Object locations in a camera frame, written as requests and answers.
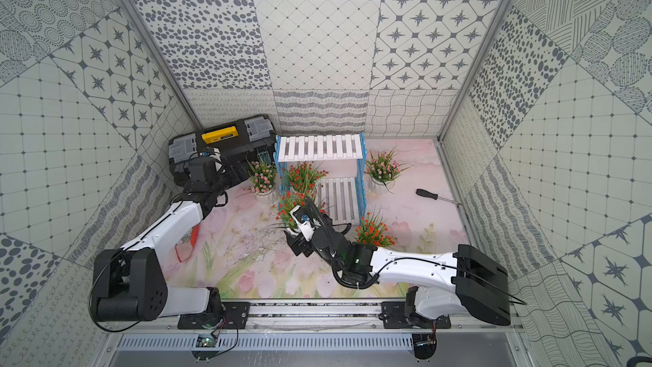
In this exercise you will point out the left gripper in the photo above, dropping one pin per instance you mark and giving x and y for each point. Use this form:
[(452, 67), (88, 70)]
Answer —
[(244, 167)]

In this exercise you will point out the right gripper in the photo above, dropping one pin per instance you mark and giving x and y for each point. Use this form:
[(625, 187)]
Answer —
[(299, 244)]

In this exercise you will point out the red flower pot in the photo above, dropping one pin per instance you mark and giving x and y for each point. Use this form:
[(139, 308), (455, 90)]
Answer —
[(289, 201), (303, 178)]

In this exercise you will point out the orange flower pot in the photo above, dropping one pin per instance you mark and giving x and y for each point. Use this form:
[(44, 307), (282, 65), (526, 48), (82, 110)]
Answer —
[(374, 231)]

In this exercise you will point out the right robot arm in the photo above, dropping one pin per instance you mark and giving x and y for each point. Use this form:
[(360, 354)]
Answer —
[(466, 281)]

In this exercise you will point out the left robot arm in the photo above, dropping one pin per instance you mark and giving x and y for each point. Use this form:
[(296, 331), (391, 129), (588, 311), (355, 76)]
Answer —
[(128, 282)]

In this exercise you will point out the white blue two-tier rack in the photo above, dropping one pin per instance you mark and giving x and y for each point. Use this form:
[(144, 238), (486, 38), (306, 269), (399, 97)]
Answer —
[(342, 157)]

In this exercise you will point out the black plastic toolbox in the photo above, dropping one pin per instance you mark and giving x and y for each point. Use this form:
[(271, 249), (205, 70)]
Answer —
[(240, 142)]

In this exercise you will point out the pink flower pot left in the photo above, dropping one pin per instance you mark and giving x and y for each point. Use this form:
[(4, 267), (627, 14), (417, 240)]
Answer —
[(263, 178)]

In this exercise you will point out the pink flower pot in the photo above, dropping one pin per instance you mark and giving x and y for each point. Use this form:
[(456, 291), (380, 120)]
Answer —
[(383, 171), (263, 178)]

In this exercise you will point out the red white work glove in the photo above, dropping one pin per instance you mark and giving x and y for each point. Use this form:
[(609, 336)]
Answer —
[(186, 246)]

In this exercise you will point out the pink flower pot right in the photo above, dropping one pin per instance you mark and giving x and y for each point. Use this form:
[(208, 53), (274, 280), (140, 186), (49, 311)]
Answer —
[(383, 171)]

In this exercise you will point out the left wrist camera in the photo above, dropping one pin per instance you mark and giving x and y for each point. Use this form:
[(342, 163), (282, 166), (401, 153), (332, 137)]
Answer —
[(213, 153)]

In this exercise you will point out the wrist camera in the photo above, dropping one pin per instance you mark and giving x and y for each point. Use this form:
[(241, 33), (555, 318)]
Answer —
[(304, 221), (213, 153)]

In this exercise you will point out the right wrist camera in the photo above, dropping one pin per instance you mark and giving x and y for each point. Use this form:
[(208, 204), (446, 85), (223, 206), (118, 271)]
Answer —
[(304, 221)]

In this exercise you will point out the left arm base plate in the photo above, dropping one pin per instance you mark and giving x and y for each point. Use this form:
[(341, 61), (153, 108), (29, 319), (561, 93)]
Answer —
[(233, 315)]

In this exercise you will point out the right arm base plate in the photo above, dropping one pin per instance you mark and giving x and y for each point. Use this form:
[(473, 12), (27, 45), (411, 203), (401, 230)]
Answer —
[(394, 315)]

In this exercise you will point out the black handled screwdriver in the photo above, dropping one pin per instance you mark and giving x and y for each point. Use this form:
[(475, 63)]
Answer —
[(435, 196)]

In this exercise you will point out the aluminium mounting rail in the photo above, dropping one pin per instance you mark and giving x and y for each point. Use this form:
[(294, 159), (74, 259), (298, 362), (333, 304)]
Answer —
[(317, 316)]

